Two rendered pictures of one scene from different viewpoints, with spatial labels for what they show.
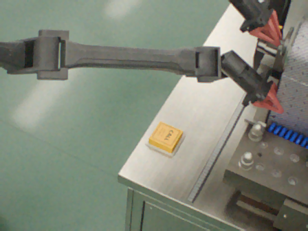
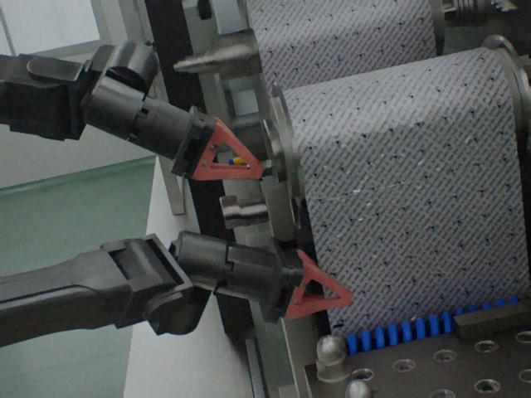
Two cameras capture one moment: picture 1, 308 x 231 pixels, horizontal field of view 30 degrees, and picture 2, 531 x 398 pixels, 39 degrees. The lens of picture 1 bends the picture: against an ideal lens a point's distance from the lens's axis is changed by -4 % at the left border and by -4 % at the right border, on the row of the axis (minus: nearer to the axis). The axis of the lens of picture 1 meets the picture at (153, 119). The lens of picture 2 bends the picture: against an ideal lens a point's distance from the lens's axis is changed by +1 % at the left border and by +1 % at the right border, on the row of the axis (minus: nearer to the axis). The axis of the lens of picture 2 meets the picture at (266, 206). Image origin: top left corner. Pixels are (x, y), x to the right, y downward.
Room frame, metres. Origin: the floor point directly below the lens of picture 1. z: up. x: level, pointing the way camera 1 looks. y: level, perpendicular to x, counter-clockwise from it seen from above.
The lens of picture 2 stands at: (0.31, 0.05, 1.46)
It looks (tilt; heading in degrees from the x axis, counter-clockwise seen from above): 18 degrees down; 336
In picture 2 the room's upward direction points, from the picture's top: 12 degrees counter-clockwise
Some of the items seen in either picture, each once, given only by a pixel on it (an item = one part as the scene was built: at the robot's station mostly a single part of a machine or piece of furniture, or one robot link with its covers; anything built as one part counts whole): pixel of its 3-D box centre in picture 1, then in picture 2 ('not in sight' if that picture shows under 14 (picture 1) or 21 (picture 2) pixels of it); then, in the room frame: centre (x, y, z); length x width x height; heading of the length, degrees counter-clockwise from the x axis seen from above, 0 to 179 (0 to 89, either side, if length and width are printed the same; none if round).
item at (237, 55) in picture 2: not in sight; (236, 55); (1.29, -0.38, 1.33); 0.06 x 0.06 x 0.06; 69
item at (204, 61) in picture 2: not in sight; (195, 63); (1.31, -0.33, 1.33); 0.06 x 0.03 x 0.03; 69
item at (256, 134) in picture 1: (257, 130); (330, 355); (0.93, -0.26, 1.05); 0.04 x 0.04 x 0.04
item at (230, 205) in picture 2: (262, 44); (231, 211); (1.11, -0.25, 1.18); 0.04 x 0.02 x 0.04; 159
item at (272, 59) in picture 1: (266, 82); (280, 297); (1.09, -0.29, 1.05); 0.06 x 0.05 x 0.31; 69
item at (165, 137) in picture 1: (166, 137); not in sight; (0.98, -0.04, 0.91); 0.07 x 0.07 x 0.02; 69
